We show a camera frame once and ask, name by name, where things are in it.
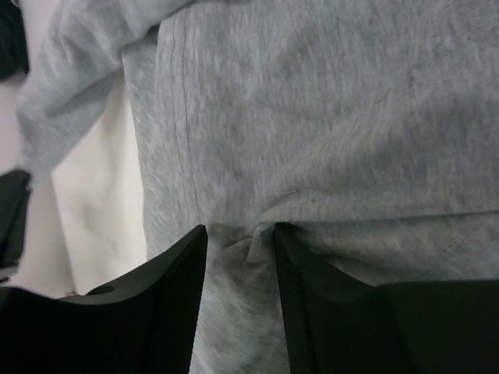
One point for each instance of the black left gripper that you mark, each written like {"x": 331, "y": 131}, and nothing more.
{"x": 13, "y": 43}

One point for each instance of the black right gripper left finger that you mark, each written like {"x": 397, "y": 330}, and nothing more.
{"x": 141, "y": 322}

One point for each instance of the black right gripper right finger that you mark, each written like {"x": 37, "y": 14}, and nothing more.
{"x": 335, "y": 323}

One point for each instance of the grey tank top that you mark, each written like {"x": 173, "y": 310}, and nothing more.
{"x": 372, "y": 126}

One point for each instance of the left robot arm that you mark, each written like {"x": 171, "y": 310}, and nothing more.
{"x": 14, "y": 192}

